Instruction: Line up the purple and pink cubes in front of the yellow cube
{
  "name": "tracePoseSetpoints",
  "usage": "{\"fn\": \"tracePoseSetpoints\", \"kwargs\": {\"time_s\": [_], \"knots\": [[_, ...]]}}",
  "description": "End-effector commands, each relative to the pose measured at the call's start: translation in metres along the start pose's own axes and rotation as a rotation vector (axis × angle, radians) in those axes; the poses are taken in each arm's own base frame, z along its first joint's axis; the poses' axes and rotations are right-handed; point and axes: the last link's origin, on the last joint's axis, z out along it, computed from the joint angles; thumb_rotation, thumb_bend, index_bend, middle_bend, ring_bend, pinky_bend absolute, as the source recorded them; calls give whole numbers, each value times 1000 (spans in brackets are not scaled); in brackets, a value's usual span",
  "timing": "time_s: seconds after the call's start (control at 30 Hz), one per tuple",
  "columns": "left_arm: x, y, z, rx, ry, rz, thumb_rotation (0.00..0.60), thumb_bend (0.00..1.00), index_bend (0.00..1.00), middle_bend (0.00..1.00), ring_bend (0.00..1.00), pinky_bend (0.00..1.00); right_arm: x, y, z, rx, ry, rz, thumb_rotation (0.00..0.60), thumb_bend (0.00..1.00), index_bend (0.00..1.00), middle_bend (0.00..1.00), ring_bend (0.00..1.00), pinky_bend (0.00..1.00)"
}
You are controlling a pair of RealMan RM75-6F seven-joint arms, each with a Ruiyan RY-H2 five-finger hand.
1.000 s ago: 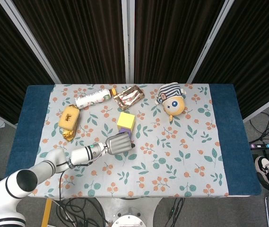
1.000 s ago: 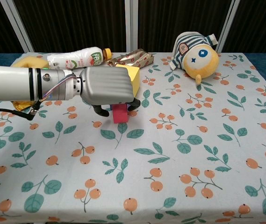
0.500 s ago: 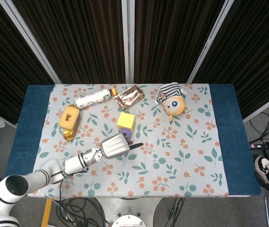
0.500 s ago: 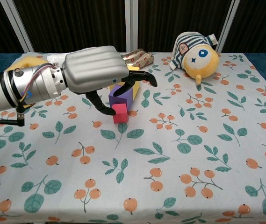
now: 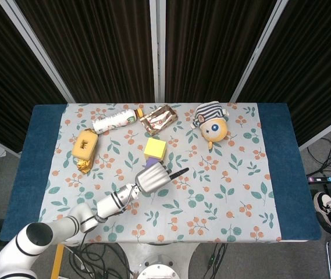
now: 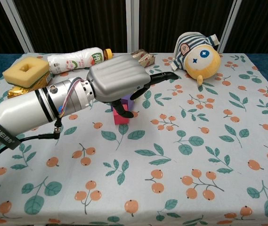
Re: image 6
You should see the purple cube block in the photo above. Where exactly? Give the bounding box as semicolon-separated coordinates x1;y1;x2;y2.
122;94;136;111

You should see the small pink foam cube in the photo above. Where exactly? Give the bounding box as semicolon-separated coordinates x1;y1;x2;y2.
113;105;131;125

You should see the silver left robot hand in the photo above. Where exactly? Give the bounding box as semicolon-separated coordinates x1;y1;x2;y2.
86;55;179;118

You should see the yellow sponge with hole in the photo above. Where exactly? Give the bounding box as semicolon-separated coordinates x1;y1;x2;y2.
2;58;50;89

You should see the gold foil snack wrapper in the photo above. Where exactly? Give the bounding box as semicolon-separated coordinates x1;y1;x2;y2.
7;70;52;99

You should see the yellow plush striped hat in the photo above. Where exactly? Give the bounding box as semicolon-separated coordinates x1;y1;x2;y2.
171;32;221;87

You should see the brown white snack package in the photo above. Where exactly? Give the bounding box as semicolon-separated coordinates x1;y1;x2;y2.
130;48;157;69

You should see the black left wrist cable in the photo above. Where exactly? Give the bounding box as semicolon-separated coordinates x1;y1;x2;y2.
0;117;63;175

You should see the floral berry leaf tablecloth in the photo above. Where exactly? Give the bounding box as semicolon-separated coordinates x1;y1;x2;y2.
0;52;268;226

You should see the white plastic drink bottle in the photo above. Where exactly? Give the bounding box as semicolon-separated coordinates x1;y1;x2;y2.
47;47;113;75

